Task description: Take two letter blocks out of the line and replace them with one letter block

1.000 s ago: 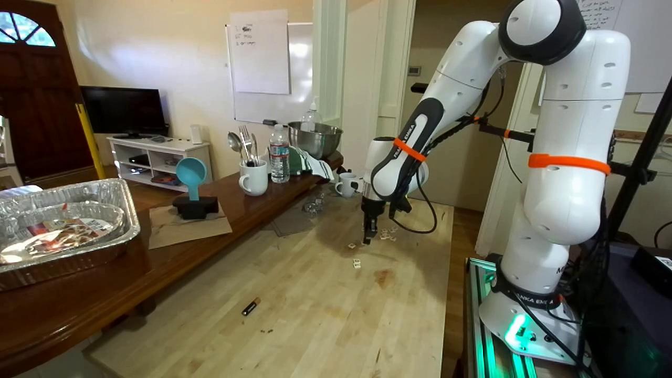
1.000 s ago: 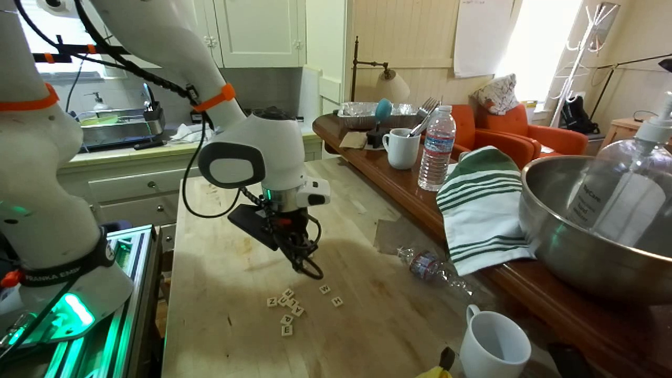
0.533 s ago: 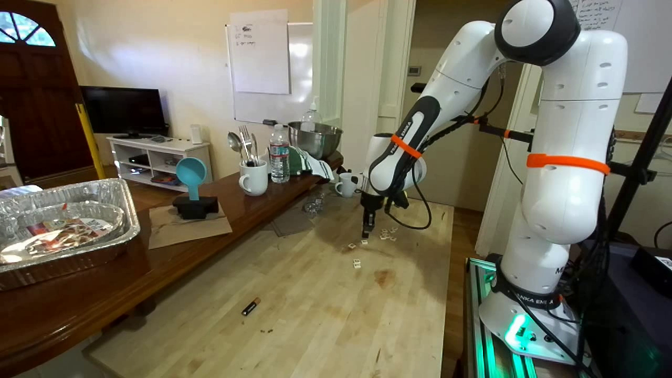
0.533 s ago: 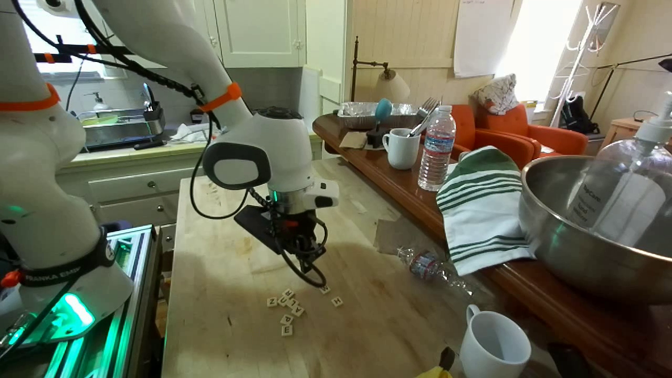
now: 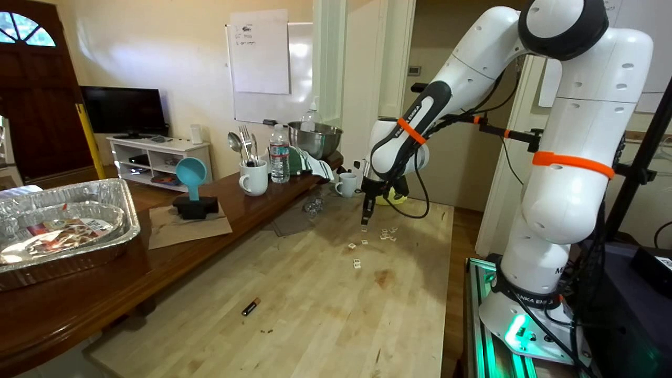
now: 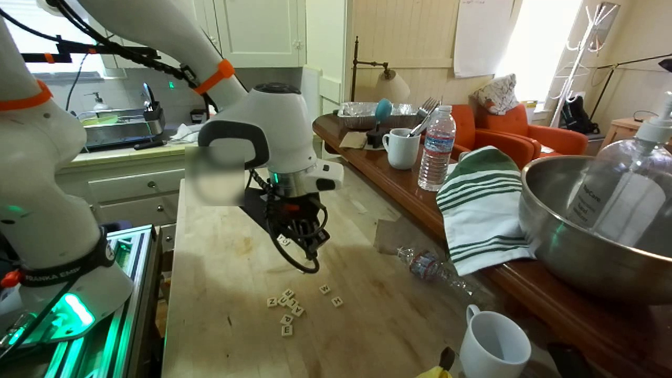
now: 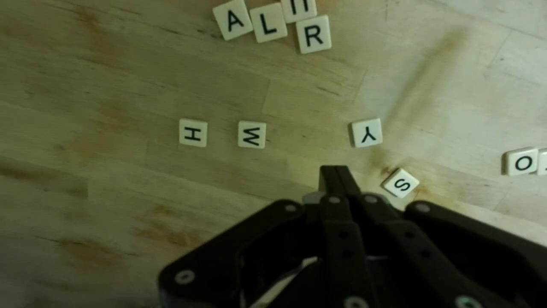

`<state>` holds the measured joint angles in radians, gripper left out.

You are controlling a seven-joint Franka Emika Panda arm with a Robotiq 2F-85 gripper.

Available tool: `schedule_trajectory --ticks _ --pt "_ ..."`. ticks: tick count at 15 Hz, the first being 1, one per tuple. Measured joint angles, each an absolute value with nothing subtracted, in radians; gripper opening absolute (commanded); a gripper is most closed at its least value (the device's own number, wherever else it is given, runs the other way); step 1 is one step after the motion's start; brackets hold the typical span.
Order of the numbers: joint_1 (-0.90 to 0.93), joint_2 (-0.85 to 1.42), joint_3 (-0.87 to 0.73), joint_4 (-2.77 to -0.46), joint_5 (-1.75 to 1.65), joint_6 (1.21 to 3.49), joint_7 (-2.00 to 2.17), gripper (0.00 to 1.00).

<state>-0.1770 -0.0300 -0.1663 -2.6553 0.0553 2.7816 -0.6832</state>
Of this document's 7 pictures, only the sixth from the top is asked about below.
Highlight crumpled clear plastic wrap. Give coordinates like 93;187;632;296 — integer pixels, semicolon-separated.
372;216;469;288

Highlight dark brown wooden counter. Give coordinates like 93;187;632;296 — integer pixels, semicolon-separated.
312;111;672;378

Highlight floor lamp with white shade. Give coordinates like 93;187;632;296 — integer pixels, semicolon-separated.
348;35;412;106

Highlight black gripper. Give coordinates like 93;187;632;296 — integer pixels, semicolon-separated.
275;195;333;273

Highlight orange armchair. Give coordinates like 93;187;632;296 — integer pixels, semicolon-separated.
448;104;591;171

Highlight aluminium foil tray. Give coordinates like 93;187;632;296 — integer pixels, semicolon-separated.
337;99;422;121

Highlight clear pump soap bottle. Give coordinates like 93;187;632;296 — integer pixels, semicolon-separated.
565;90;672;248

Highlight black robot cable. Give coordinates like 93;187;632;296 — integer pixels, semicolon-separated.
0;0;333;277

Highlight metal sink basin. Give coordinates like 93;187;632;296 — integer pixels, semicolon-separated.
80;111;153;153

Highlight black bag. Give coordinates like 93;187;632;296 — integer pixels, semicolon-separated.
558;92;600;136

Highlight small wooden side table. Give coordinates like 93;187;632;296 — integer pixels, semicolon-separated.
603;114;659;149

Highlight black kitchen faucet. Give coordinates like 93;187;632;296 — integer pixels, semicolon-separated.
138;82;167;145

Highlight green striped white towel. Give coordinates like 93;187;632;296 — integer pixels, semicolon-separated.
435;145;540;280

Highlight metal spoon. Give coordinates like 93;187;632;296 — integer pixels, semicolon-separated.
407;115;430;138

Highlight white drawer cabinet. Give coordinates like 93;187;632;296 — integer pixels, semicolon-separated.
54;138;213;230

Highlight white coat rack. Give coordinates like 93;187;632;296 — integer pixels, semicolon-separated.
549;0;622;129

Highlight brown paper sheet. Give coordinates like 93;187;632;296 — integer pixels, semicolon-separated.
339;130;369;152

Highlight patterned cushion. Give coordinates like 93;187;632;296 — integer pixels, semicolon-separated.
469;71;521;117

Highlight black boom rod orange clamps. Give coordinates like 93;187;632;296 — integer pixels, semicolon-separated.
19;37;164;68

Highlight stainless steel mixing bowl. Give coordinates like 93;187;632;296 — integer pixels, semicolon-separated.
519;153;672;307

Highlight small sink soap dispenser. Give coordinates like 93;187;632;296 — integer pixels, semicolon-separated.
89;90;112;117

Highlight clear plastic water bottle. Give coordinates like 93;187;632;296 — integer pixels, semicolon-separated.
416;104;459;194

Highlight yellow object with black tip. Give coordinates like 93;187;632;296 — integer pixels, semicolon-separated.
416;345;459;378

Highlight aluminium robot stand green light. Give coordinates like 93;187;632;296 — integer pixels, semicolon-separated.
0;222;164;378

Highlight white ceramic mug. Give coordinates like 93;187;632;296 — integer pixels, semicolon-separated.
380;127;424;173
459;303;533;378

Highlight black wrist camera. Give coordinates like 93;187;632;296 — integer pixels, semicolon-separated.
236;187;281;227

